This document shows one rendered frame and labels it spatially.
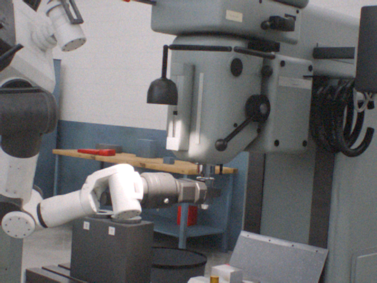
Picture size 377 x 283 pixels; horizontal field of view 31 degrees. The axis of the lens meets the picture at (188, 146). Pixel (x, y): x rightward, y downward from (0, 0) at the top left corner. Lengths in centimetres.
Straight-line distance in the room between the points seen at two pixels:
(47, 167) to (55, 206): 750
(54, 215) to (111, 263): 38
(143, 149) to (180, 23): 595
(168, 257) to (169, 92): 257
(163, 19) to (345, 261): 86
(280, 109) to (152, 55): 631
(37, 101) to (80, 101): 750
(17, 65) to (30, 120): 14
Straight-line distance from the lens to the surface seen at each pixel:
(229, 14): 159
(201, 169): 171
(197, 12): 162
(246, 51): 153
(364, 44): 172
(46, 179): 916
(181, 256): 400
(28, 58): 160
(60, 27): 162
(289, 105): 179
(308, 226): 200
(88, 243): 203
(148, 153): 750
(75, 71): 913
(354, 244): 202
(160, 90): 152
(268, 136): 174
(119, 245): 195
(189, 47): 154
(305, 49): 186
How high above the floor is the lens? 144
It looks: 3 degrees down
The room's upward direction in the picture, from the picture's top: 4 degrees clockwise
